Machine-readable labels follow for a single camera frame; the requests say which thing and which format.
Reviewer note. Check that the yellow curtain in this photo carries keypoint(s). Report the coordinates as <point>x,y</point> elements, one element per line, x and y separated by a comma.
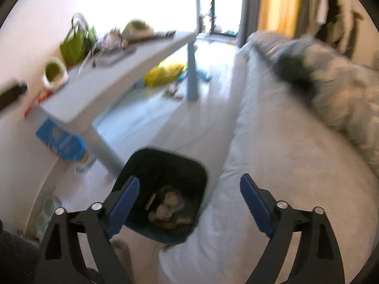
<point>279,6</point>

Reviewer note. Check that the yellow plastic bag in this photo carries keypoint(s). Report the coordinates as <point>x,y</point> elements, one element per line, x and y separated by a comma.
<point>162,72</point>

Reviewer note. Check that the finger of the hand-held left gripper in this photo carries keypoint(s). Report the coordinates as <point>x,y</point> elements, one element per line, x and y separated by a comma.
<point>13,94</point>

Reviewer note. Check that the light blue low table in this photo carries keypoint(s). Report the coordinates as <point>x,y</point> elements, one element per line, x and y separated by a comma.
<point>118,74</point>

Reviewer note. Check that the small printed box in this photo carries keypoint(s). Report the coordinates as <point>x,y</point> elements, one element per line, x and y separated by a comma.
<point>114,40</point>

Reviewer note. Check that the black trash bin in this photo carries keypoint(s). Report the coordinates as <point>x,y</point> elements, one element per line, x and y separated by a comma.
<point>165,168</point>

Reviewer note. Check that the grey curtain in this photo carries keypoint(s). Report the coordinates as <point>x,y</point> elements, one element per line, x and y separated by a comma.
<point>305,3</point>
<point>250,9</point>

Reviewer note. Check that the beige coat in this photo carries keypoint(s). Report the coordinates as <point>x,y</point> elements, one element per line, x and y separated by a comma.
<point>319,6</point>

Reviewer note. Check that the blue plush toy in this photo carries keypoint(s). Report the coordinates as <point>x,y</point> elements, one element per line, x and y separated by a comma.
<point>182,77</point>
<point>204,75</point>

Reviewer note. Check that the glass sliding door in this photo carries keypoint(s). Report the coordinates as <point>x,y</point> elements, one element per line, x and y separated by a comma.
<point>197,6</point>

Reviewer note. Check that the bed with grey cover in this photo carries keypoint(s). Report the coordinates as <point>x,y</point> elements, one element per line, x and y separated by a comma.
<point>266,168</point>

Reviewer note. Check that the green gift bag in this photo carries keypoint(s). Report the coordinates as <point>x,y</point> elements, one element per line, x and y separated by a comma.
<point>74,47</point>

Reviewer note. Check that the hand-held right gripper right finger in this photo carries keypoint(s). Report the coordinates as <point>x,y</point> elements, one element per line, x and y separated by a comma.
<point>256,204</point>

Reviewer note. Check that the red snack packet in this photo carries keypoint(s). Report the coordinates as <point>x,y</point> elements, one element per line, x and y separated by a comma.
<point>40,102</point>

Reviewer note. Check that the dark wooden sticks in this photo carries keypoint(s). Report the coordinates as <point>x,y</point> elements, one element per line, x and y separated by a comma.
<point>161,35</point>

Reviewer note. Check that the blue wavy-pattern fleece blanket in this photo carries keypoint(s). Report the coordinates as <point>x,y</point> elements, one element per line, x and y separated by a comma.
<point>331,80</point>

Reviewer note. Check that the person's dark fleece clothing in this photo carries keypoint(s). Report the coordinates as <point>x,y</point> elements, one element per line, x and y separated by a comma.
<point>16,257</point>

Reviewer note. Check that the pale green plush slipper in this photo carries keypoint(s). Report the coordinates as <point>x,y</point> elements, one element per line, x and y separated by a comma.
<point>54,72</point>
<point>137,29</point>

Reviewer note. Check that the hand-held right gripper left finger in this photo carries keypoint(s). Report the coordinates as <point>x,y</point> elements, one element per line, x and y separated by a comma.
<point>123,205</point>

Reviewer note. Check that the white sock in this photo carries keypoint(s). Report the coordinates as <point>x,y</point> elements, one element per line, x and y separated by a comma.
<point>164,211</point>

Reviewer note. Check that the blue cardboard box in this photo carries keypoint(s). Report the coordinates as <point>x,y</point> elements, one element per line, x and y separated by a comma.
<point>60,140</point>

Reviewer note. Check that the pale green plastic bag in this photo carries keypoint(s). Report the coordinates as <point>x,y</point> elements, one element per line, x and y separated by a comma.
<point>49,216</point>

